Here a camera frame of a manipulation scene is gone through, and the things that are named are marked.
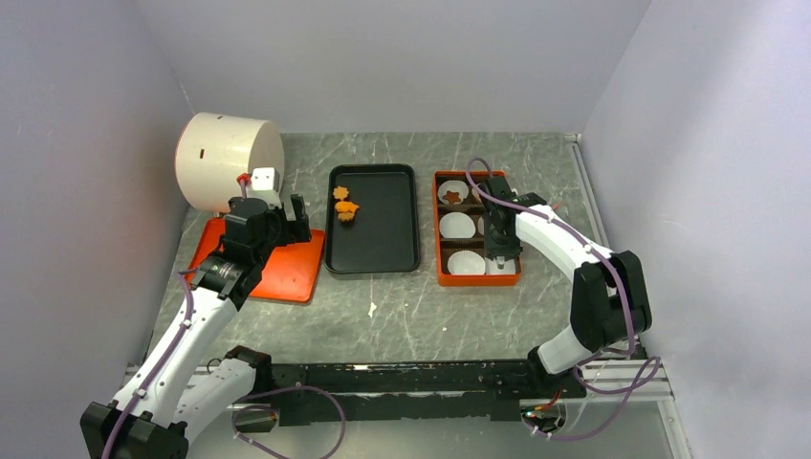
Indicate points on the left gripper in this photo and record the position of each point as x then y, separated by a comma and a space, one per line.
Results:
295, 230

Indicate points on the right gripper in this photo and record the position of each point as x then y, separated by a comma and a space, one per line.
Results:
493, 250

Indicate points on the brown star cookie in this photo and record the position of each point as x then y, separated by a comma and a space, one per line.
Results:
451, 197

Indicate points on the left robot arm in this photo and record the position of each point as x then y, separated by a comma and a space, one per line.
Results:
155, 414

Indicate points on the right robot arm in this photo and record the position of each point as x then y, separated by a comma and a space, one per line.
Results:
609, 307

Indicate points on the white paper cup front-left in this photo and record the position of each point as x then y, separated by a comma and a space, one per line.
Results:
466, 262

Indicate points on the orange cookie box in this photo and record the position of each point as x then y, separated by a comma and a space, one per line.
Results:
444, 247

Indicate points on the orange box lid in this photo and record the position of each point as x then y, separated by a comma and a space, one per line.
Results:
291, 274

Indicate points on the white paper cup middle-left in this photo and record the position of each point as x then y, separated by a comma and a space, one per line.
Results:
457, 225

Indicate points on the white paper cup back-right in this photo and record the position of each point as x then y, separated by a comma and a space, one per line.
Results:
475, 194

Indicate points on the orange fish cookie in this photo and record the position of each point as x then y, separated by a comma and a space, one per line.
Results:
346, 207

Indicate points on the white paper cup back-left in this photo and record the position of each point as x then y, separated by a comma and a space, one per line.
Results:
455, 185

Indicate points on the black baking tray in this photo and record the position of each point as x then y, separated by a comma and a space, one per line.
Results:
383, 236

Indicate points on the white cylindrical drum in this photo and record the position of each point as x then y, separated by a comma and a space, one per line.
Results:
214, 150

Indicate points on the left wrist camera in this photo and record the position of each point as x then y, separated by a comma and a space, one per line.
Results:
265, 184

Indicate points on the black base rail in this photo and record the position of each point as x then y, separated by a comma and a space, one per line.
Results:
305, 393

